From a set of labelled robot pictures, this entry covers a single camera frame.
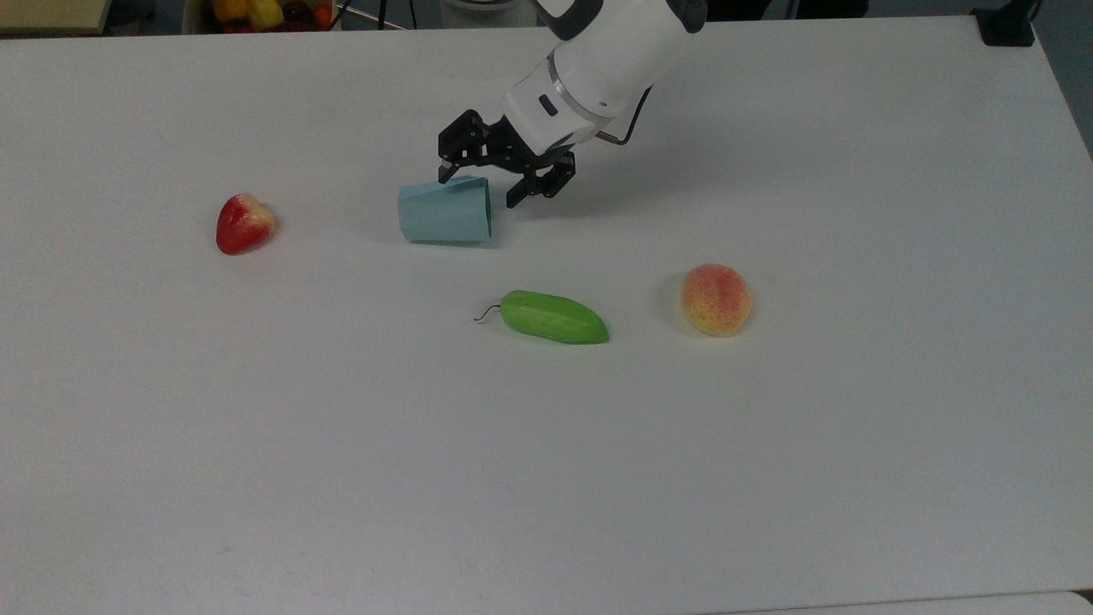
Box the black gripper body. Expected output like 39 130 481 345
481 115 576 178

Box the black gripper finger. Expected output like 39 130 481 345
506 154 578 209
437 108 494 185

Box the light blue faceted mug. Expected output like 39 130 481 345
397 176 494 244

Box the green cucumber toy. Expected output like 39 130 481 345
474 290 611 346

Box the yellow pink peach toy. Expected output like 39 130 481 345
680 263 754 337

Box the box of toy fruit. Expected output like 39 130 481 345
182 0 342 34

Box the red strawberry toy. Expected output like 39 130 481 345
215 193 277 256

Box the beige board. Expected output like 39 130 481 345
0 0 113 36

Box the black table clamp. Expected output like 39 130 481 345
973 0 1040 48

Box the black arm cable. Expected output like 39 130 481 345
595 85 655 147

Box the grey metal rail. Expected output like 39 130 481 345
338 3 411 32

